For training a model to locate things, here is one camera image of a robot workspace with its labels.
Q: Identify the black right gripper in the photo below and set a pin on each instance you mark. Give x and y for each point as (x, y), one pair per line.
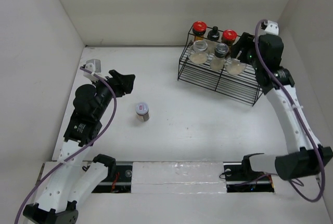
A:
(245, 41)

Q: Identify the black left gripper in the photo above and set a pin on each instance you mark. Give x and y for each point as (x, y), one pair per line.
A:
(122, 83)

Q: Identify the orange label jar red lid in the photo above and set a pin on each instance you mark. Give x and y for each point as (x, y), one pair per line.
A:
(229, 37)

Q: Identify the black pump cap salt bottle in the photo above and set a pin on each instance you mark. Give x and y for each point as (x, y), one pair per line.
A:
(213, 34)

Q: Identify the round glass jar metal rim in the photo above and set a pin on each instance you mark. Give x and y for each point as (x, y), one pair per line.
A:
(198, 53)

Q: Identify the dark sauce jar red lid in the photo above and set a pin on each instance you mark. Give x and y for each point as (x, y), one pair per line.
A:
(199, 29)

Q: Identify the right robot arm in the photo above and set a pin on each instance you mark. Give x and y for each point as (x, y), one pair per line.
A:
(277, 84)

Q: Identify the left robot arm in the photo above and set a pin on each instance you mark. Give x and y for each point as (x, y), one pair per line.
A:
(68, 186)

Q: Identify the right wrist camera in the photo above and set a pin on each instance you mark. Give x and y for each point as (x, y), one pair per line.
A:
(270, 27)

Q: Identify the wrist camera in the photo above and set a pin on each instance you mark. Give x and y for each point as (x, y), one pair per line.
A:
(270, 27)
(90, 68)

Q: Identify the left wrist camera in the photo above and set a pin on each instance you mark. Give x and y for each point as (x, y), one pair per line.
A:
(90, 68)

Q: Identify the black wire rack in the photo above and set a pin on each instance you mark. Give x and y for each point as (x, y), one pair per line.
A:
(242, 88)

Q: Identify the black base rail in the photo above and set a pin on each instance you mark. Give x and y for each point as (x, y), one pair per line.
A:
(200, 177)

